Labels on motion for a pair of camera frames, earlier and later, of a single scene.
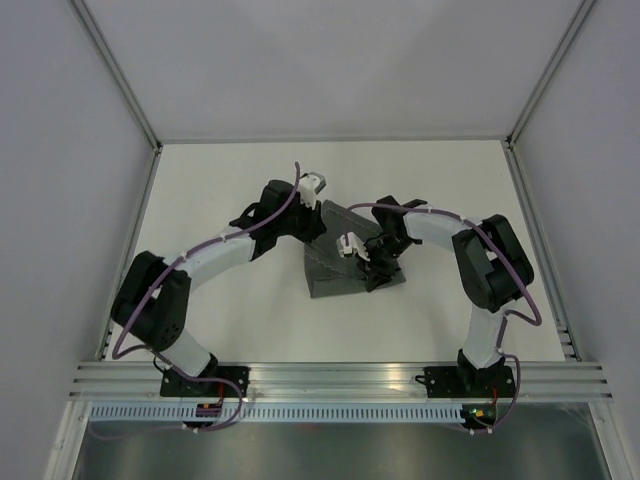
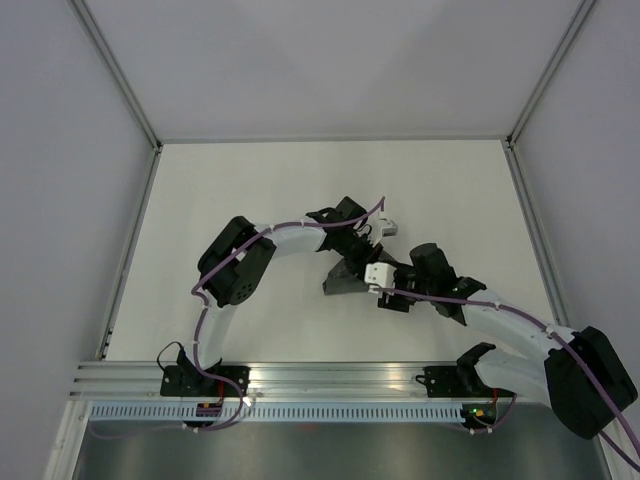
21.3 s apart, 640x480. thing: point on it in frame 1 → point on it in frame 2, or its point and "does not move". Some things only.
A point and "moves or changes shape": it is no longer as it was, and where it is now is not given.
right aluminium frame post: [570, 34] does not move
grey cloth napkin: [329, 272] moves or changes shape
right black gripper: [379, 274] → [394, 302]
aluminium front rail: [287, 380] does not move
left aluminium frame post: [118, 73] does not move
